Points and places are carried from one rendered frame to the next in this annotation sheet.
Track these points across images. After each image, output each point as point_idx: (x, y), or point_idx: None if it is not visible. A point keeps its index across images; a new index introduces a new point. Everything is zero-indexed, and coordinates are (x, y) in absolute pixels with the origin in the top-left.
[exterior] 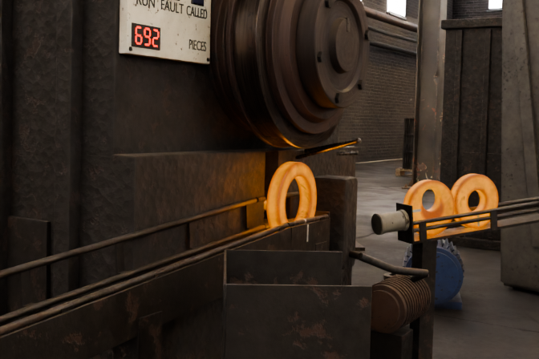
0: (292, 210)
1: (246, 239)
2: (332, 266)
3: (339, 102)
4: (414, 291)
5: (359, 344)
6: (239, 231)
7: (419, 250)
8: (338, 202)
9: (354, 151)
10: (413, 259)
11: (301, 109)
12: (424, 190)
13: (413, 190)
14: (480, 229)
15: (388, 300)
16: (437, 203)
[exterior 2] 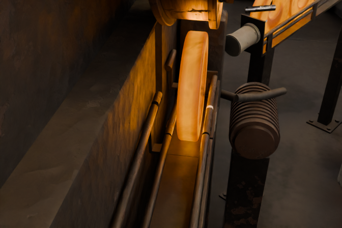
0: (172, 76)
1: (197, 223)
2: None
3: None
4: (275, 112)
5: None
6: (143, 160)
7: (260, 57)
8: (215, 47)
9: (270, 5)
10: (251, 63)
11: None
12: None
13: (262, 1)
14: (305, 23)
15: (264, 136)
16: (276, 7)
